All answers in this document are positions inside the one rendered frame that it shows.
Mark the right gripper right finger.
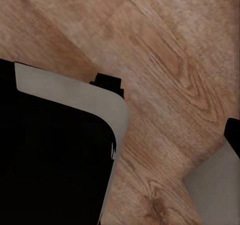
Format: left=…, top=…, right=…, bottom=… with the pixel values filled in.
left=224, top=118, right=240, bottom=158

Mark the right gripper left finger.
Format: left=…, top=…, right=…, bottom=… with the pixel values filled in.
left=0, top=118, right=26, bottom=178

